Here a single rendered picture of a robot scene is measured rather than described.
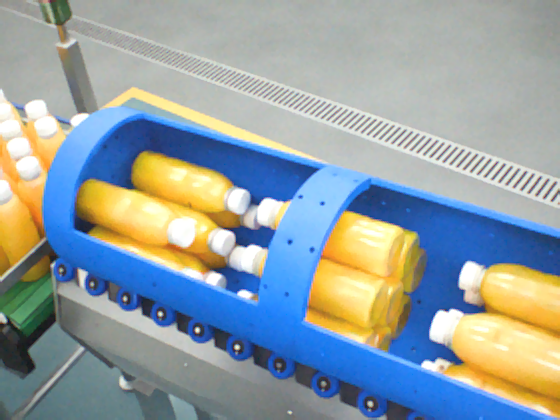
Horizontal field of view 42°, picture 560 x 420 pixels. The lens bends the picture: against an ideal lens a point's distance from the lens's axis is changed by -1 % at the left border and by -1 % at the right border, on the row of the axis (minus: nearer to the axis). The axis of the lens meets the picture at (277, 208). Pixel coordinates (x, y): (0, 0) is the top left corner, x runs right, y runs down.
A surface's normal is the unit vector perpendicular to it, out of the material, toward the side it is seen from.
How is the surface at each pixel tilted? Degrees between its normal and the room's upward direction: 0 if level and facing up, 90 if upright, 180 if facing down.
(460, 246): 84
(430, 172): 0
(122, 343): 70
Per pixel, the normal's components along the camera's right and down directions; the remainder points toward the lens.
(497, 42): -0.10, -0.75
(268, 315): -0.52, 0.40
